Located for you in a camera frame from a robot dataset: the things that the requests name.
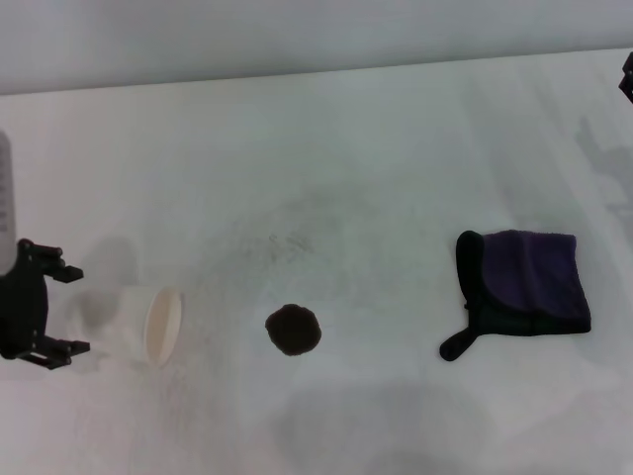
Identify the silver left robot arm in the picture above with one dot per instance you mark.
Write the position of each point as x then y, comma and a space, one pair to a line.
5, 198

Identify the purple rag with black trim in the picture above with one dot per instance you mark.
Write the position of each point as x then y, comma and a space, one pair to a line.
534, 282

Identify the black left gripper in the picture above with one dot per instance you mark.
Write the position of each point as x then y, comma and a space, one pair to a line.
22, 307

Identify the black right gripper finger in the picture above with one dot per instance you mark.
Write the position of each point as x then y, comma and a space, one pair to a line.
629, 84

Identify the black water stain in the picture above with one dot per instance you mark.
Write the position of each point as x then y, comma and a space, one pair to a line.
293, 329

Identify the white paper cup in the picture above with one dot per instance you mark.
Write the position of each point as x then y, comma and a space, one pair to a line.
133, 321

